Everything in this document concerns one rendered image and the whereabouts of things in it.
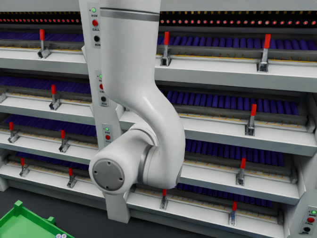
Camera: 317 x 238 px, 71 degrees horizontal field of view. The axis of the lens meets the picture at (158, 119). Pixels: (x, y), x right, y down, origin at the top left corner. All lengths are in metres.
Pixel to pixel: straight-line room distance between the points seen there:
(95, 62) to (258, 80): 0.48
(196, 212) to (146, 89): 0.69
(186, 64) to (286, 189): 0.52
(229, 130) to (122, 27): 0.49
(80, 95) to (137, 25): 0.61
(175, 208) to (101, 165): 0.61
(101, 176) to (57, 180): 0.78
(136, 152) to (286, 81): 0.44
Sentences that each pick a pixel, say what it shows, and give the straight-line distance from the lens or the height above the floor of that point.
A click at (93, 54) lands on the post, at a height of 0.73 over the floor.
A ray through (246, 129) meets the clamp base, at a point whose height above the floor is 0.52.
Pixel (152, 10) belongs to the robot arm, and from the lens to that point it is 0.35.
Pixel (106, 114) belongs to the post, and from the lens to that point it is 0.79.
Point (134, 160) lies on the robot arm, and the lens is 0.40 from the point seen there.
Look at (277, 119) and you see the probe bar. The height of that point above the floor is 0.55.
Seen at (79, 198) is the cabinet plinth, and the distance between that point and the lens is 1.20.
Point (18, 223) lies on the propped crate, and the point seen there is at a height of 0.11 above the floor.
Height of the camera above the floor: 0.84
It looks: 25 degrees down
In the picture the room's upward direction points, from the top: straight up
